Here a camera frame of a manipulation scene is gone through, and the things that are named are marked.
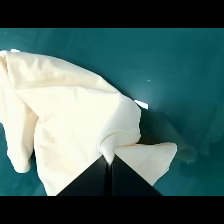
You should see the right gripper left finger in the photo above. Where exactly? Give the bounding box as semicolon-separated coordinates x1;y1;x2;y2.
56;155;110;197

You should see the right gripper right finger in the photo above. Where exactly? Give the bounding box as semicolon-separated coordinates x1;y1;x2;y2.
109;153;163;197

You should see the cream garment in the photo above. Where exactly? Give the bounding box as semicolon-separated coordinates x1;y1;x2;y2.
0;49;178;197

